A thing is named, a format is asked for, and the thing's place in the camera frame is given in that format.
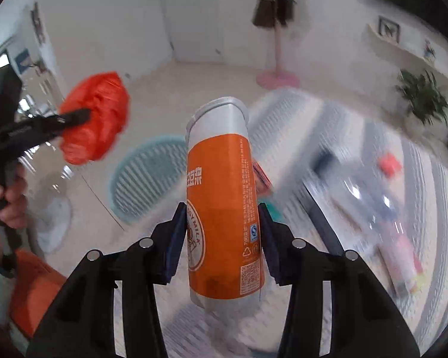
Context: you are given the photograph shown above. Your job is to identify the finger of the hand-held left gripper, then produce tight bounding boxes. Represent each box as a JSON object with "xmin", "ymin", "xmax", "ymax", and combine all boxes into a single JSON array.
[{"xmin": 0, "ymin": 109, "xmax": 91, "ymax": 147}]

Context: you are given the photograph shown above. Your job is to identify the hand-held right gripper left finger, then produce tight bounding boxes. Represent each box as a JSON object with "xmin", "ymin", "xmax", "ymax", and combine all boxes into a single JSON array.
[{"xmin": 25, "ymin": 201, "xmax": 189, "ymax": 358}]

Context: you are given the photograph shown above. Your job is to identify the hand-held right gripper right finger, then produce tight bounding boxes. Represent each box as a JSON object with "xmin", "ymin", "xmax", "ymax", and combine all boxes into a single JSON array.
[{"xmin": 257, "ymin": 202, "xmax": 422, "ymax": 358}]

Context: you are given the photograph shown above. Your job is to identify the red plastic bag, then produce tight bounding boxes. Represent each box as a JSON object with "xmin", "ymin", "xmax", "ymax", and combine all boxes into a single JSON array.
[{"xmin": 59, "ymin": 72, "xmax": 131, "ymax": 165}]

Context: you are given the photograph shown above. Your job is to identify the light blue plastic basket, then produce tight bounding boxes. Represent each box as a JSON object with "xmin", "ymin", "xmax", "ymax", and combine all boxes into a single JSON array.
[{"xmin": 109, "ymin": 136, "xmax": 189, "ymax": 226}]

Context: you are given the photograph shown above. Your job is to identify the orange and white drink can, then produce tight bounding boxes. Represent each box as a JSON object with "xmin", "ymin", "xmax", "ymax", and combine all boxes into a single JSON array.
[{"xmin": 185, "ymin": 97, "xmax": 266, "ymax": 311}]

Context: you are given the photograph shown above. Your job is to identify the person's left hand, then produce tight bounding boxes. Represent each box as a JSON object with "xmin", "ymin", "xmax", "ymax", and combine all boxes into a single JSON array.
[{"xmin": 0, "ymin": 173, "xmax": 28, "ymax": 232}]

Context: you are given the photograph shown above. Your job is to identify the red packet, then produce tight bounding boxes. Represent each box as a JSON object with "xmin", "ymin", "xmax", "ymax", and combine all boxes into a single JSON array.
[{"xmin": 252, "ymin": 158, "xmax": 274, "ymax": 195}]

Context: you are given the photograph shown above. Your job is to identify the dark blue packet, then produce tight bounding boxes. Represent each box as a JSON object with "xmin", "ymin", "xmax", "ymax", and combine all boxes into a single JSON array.
[{"xmin": 313, "ymin": 149, "xmax": 345, "ymax": 175}]

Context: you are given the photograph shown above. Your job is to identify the clear plastic bottle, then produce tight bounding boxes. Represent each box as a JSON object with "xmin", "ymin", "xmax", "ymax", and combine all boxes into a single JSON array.
[{"xmin": 341, "ymin": 153, "xmax": 426, "ymax": 299}]

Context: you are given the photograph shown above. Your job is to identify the orange box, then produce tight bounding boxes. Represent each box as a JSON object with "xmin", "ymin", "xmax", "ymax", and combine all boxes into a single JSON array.
[{"xmin": 9, "ymin": 250, "xmax": 68, "ymax": 338}]

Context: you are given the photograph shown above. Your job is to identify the striped tablecloth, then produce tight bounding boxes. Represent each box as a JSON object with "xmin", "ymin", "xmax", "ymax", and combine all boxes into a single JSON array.
[{"xmin": 149, "ymin": 89, "xmax": 448, "ymax": 358}]

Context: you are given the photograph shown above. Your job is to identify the white door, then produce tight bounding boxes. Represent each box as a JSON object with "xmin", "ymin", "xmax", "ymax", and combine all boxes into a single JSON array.
[{"xmin": 159, "ymin": 0, "xmax": 226, "ymax": 64}]

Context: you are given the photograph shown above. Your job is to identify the pink coat rack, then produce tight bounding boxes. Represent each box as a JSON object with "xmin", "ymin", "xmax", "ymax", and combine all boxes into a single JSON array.
[{"xmin": 256, "ymin": 0, "xmax": 301, "ymax": 89}]

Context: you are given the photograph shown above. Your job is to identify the green potted plant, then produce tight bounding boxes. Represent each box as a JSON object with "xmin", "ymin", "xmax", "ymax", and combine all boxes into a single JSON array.
[{"xmin": 396, "ymin": 69, "xmax": 448, "ymax": 137}]

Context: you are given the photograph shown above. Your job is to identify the brown hanging bag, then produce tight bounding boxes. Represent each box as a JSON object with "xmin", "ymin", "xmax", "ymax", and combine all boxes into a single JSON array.
[{"xmin": 252, "ymin": 0, "xmax": 275, "ymax": 27}]

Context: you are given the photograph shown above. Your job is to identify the black hanging bag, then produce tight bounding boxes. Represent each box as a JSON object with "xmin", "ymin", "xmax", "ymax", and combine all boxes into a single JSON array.
[{"xmin": 275, "ymin": 0, "xmax": 296, "ymax": 27}]

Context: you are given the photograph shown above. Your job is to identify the framed butterfly picture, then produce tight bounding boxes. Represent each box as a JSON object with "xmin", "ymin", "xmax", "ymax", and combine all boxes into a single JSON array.
[{"xmin": 378, "ymin": 16, "xmax": 401, "ymax": 43}]

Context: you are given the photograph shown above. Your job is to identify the blue wall picture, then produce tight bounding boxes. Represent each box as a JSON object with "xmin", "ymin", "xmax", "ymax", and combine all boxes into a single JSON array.
[{"xmin": 13, "ymin": 47, "xmax": 33, "ymax": 74}]

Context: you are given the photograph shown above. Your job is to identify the black number wall decor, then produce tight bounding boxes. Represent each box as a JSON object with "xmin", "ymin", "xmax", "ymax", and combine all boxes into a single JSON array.
[{"xmin": 30, "ymin": 2, "xmax": 47, "ymax": 44}]

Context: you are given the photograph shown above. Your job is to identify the white curved wall shelf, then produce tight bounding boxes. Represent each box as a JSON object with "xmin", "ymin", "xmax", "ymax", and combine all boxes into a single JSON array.
[{"xmin": 368, "ymin": 22, "xmax": 448, "ymax": 87}]

